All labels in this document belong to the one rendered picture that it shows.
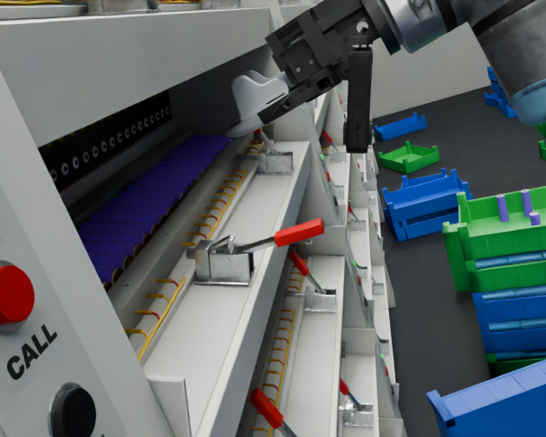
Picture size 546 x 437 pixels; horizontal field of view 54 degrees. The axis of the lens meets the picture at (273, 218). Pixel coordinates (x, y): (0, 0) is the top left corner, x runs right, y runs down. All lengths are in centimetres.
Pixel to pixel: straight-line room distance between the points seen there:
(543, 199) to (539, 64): 82
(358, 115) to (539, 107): 18
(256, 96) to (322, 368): 31
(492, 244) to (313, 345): 63
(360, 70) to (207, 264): 29
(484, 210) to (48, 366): 126
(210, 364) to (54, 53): 18
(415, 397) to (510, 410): 37
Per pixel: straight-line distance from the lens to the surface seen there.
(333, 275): 79
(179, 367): 32
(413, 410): 135
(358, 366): 92
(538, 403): 108
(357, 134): 61
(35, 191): 19
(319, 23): 59
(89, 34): 27
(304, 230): 37
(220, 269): 39
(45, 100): 23
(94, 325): 20
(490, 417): 105
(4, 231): 17
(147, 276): 37
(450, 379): 141
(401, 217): 209
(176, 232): 42
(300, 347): 64
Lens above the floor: 88
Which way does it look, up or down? 18 degrees down
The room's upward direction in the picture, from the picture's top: 19 degrees counter-clockwise
